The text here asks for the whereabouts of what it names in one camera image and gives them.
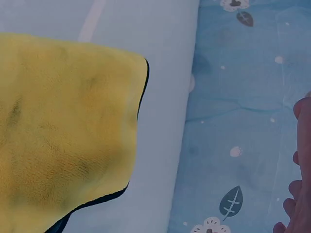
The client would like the person's right hand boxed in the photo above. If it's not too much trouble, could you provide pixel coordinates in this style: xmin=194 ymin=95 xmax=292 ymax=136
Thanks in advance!
xmin=272 ymin=91 xmax=311 ymax=233

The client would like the yellow cloth with dark edge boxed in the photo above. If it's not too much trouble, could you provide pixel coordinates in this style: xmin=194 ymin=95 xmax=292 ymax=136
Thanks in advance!
xmin=0 ymin=33 xmax=150 ymax=233

